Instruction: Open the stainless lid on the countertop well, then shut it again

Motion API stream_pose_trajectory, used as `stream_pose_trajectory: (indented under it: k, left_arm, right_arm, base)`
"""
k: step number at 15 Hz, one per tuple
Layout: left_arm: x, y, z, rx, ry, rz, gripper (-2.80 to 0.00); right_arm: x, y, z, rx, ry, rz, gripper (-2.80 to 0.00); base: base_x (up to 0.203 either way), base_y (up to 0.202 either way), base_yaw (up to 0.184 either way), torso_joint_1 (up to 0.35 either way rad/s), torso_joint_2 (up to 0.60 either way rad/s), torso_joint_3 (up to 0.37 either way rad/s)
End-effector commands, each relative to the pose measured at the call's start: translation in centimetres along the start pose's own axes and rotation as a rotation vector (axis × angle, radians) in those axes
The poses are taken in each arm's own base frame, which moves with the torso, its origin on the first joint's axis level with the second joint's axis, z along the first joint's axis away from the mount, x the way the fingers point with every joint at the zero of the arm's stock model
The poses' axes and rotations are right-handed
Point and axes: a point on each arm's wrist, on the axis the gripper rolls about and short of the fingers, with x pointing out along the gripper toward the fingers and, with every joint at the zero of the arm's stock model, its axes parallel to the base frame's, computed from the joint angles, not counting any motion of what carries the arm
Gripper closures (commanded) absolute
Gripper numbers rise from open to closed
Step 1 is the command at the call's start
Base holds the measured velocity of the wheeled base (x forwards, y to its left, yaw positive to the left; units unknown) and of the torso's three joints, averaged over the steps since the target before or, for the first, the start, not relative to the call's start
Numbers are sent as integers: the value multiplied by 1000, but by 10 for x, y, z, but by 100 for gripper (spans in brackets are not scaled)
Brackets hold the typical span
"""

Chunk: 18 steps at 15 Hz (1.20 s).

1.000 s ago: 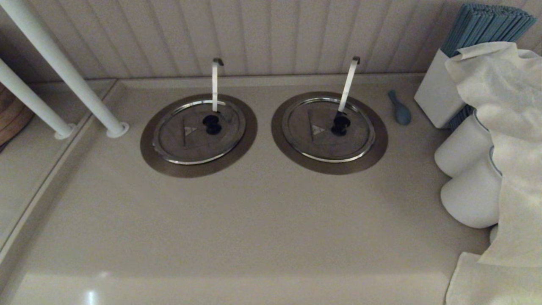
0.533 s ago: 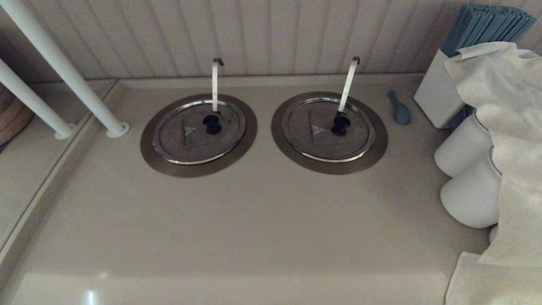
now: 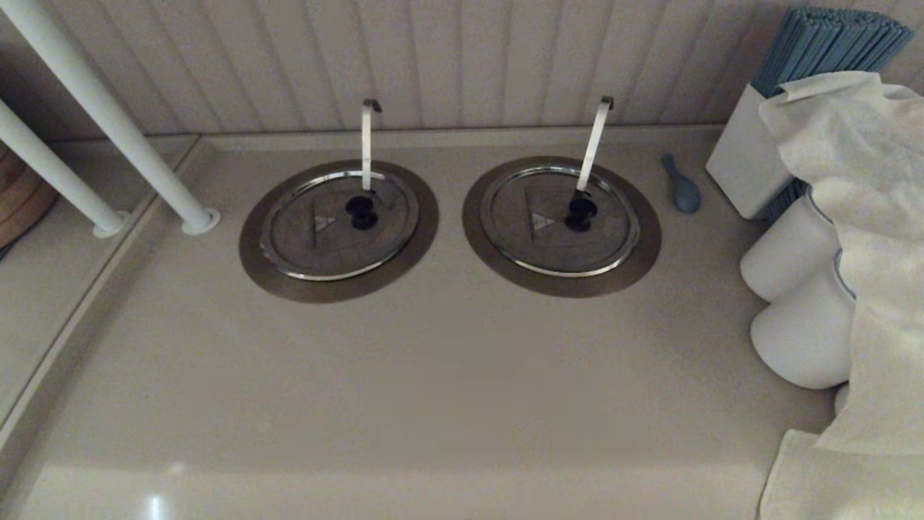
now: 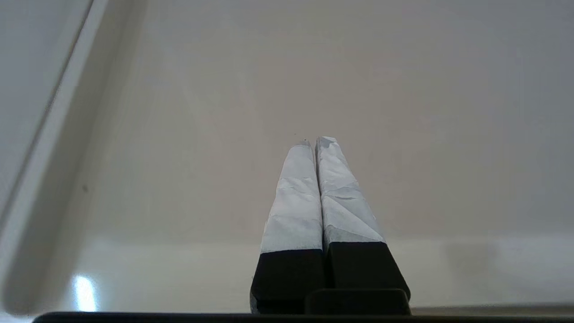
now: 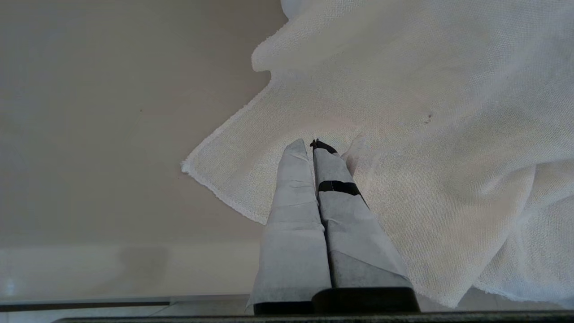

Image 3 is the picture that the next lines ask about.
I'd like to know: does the white square holder box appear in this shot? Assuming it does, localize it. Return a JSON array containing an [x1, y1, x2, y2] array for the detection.
[[706, 83, 795, 220]]

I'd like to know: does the small blue plastic spoon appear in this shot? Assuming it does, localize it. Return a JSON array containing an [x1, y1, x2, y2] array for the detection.
[[662, 152, 702, 215]]

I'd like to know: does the short white metal pole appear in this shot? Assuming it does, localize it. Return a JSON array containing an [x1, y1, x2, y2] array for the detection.
[[0, 97, 132, 239]]

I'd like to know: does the white paper cup stack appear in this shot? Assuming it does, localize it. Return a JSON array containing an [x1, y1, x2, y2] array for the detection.
[[751, 249, 860, 391], [740, 189, 842, 303]]

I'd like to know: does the white cotton cloth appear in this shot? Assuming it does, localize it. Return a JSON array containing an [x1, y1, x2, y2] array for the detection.
[[758, 70, 924, 520]]

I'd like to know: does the long white metal pole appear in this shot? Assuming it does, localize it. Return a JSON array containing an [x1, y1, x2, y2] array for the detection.
[[0, 0, 222, 236]]

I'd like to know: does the blue ribbed item behind cups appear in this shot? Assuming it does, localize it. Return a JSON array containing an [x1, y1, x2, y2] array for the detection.
[[765, 177, 811, 225]]

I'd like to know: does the brown ring around pot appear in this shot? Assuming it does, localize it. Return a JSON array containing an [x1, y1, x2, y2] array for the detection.
[[462, 155, 663, 298], [239, 159, 440, 303]]

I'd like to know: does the brown wooden board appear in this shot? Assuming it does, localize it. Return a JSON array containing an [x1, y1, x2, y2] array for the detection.
[[0, 141, 60, 250]]

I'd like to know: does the bundle of blue sticks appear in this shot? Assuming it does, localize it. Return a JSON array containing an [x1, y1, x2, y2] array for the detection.
[[751, 6, 914, 98]]

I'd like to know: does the steel lid with black knob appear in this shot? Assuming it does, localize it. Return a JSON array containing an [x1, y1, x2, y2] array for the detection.
[[481, 165, 641, 278], [260, 170, 420, 282]]

